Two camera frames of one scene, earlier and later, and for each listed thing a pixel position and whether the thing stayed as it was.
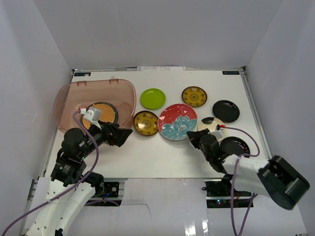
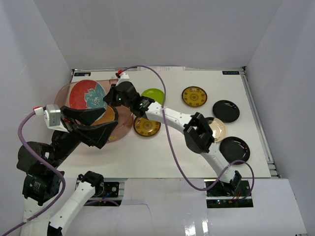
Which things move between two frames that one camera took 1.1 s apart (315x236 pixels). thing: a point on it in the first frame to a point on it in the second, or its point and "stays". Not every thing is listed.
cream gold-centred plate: [210, 123] stays
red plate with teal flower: [175, 120] to [87, 94]
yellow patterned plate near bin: [146, 123] stays
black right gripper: [194, 136] to [110, 97]
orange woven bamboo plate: [107, 115] stays
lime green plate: [152, 98] stays
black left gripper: [108, 133] to [71, 123]
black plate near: [234, 145] stays
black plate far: [226, 111] stays
